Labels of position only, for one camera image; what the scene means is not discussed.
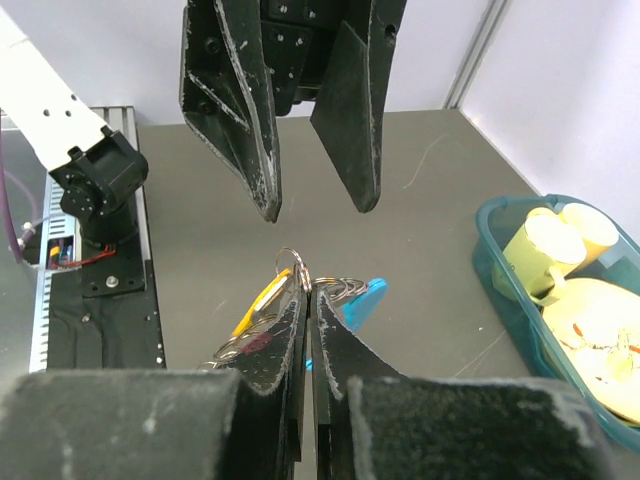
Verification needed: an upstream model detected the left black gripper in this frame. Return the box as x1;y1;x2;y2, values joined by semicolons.
180;0;406;223

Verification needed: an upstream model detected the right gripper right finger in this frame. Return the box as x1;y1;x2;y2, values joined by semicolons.
310;288;618;479

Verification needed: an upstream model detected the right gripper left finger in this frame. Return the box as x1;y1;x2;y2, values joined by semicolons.
1;291;308;479

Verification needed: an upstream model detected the small yellow tag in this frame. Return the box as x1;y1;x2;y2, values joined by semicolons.
231;269;293;337

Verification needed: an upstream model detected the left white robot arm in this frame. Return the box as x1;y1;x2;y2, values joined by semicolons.
1;1;406;247

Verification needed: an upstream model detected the teal plastic tub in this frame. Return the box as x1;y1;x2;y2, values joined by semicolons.
472;194;639;453

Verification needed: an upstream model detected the front yellow-green mug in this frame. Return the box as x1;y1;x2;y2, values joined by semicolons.
503;214;586;307

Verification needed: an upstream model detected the floral peach plate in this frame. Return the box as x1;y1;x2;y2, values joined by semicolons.
542;278;639;423

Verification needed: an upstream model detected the rear yellow mug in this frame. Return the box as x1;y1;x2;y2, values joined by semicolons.
560;203;619;271

